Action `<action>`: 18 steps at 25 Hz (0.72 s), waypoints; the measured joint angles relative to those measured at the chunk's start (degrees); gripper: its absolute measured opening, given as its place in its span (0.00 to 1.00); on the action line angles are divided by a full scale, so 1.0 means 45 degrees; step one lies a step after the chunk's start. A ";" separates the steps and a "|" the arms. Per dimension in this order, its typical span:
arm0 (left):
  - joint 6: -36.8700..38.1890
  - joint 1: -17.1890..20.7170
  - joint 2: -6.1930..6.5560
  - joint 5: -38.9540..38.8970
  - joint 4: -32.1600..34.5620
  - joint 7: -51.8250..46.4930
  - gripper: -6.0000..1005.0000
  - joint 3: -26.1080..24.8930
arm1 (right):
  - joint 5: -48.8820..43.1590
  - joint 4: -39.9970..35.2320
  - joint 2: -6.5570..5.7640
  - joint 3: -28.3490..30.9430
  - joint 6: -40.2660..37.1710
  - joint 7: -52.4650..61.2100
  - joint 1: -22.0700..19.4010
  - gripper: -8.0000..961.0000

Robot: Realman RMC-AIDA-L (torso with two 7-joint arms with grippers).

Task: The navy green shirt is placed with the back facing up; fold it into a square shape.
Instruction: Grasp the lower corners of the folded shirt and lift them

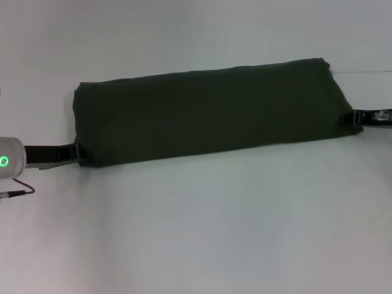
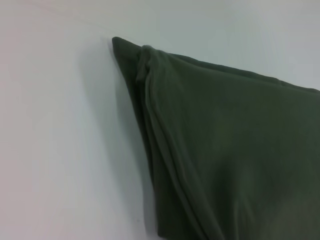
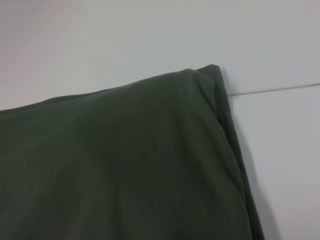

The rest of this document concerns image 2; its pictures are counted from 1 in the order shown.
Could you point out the dark green t-shirt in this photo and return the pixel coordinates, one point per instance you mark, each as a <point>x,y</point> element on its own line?
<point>225,137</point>

